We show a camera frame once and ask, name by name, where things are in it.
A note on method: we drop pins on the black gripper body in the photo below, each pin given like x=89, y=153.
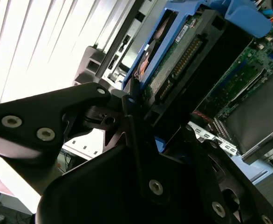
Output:
x=99, y=196

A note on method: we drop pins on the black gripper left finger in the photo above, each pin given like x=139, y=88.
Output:
x=34, y=112

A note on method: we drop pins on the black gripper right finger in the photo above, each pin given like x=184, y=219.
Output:
x=243, y=186

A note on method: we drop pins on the hard disk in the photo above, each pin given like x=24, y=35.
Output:
x=220, y=53

